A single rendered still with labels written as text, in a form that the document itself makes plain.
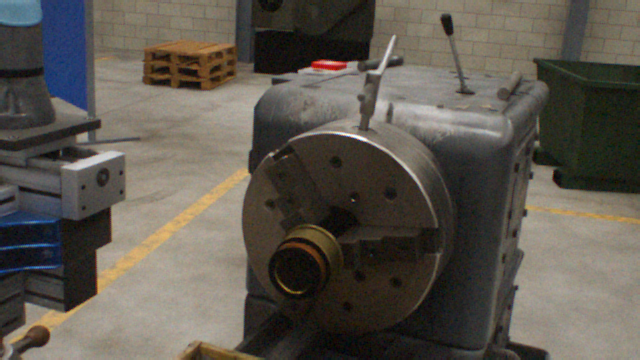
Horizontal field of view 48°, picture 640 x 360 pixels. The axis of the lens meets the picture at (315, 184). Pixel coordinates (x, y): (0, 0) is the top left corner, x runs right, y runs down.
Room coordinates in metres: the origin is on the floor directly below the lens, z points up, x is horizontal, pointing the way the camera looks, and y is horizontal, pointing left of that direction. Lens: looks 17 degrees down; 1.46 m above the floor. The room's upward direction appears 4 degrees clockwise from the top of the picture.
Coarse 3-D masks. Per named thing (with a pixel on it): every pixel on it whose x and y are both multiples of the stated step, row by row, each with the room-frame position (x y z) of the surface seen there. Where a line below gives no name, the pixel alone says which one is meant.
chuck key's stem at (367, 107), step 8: (368, 72) 1.02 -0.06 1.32; (376, 72) 1.02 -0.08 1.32; (368, 80) 1.02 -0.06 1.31; (376, 80) 1.02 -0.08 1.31; (376, 88) 1.02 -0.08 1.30; (368, 96) 1.02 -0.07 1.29; (376, 96) 1.02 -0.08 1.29; (360, 104) 1.02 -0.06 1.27; (368, 104) 1.02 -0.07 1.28; (360, 112) 1.02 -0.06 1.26; (368, 112) 1.02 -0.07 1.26; (360, 120) 1.02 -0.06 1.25; (368, 120) 1.02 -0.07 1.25; (360, 128) 1.02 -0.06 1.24; (368, 128) 1.02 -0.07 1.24
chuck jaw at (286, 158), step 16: (288, 160) 0.99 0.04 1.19; (272, 176) 0.99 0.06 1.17; (288, 176) 0.98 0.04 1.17; (304, 176) 0.99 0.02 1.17; (288, 192) 0.95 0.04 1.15; (304, 192) 0.97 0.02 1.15; (320, 192) 1.00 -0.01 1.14; (288, 208) 0.95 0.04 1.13; (304, 208) 0.94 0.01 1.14; (320, 208) 0.97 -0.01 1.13; (288, 224) 0.93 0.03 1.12
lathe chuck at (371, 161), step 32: (320, 128) 1.04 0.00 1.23; (384, 128) 1.06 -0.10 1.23; (320, 160) 1.00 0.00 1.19; (352, 160) 0.98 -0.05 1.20; (384, 160) 0.97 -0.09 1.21; (416, 160) 1.00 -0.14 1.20; (256, 192) 1.04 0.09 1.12; (352, 192) 0.98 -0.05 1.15; (384, 192) 0.97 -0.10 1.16; (416, 192) 0.95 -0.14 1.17; (256, 224) 1.04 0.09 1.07; (320, 224) 1.06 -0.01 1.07; (384, 224) 0.96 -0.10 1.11; (416, 224) 0.95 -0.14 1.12; (448, 224) 0.99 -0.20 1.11; (256, 256) 1.04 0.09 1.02; (352, 288) 0.98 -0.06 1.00; (384, 288) 0.96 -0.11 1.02; (416, 288) 0.94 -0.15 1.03; (320, 320) 1.00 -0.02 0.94; (352, 320) 0.98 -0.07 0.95; (384, 320) 0.96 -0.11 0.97
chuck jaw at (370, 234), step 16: (352, 240) 0.91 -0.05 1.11; (368, 240) 0.91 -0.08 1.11; (384, 240) 0.92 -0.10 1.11; (400, 240) 0.91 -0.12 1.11; (416, 240) 0.91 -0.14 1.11; (432, 240) 0.94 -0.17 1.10; (352, 256) 0.90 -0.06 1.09; (368, 256) 0.91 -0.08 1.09; (384, 256) 0.91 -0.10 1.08; (400, 256) 0.91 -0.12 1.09; (416, 256) 0.90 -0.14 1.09
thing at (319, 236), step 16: (304, 224) 0.91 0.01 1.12; (288, 240) 0.89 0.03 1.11; (304, 240) 0.88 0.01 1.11; (320, 240) 0.88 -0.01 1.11; (336, 240) 0.90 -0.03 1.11; (272, 256) 0.86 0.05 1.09; (288, 256) 0.91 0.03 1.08; (304, 256) 0.85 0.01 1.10; (320, 256) 0.86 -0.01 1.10; (336, 256) 0.89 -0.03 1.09; (272, 272) 0.87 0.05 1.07; (288, 272) 0.90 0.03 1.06; (304, 272) 0.91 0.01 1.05; (320, 272) 0.85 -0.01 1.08; (336, 272) 0.89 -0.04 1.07; (288, 288) 0.86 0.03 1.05; (304, 288) 0.87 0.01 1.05; (320, 288) 0.87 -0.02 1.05
